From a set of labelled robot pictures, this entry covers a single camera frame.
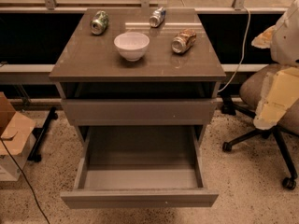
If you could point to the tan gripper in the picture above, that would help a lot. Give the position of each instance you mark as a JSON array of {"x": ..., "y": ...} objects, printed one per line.
[{"x": 286, "y": 37}]

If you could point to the grey drawer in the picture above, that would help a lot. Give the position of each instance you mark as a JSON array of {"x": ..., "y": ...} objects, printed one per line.
[
  {"x": 140, "y": 167},
  {"x": 82, "y": 112}
]

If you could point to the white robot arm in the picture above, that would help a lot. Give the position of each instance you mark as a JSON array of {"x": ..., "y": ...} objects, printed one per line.
[{"x": 284, "y": 47}]

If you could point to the grey drawer cabinet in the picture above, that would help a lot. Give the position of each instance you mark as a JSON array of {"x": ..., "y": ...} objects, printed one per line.
[{"x": 136, "y": 75}]

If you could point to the grey top drawer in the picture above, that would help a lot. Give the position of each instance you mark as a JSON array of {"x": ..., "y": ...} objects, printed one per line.
[{"x": 82, "y": 112}]

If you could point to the brown office chair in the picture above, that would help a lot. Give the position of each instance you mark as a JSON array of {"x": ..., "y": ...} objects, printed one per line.
[{"x": 250, "y": 93}]

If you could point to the brown soda can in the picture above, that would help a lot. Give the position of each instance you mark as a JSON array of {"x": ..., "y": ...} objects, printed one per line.
[{"x": 183, "y": 41}]

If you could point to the blue silver soda can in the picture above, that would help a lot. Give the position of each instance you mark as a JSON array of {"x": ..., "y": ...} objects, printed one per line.
[{"x": 157, "y": 17}]

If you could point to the white ceramic bowl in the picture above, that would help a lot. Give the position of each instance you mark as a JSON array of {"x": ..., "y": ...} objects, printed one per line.
[{"x": 132, "y": 45}]

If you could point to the green soda can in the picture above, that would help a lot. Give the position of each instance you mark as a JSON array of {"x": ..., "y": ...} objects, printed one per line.
[{"x": 99, "y": 23}]

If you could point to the black stand leg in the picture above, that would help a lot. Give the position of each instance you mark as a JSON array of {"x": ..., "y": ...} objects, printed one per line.
[{"x": 39, "y": 134}]

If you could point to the cardboard box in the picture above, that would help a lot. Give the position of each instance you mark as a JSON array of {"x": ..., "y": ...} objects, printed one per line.
[{"x": 16, "y": 131}]

